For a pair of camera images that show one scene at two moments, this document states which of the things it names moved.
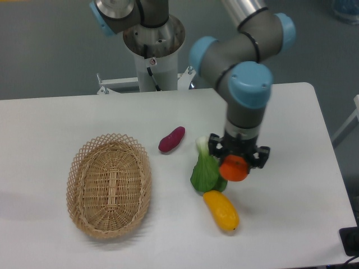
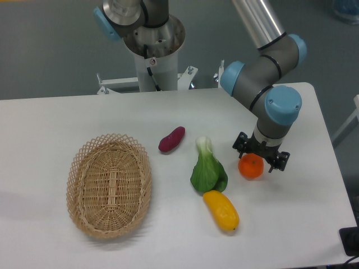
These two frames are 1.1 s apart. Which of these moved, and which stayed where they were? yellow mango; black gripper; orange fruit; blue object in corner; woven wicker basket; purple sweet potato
Moved: orange fruit; black gripper
Stayed: blue object in corner; yellow mango; purple sweet potato; woven wicker basket
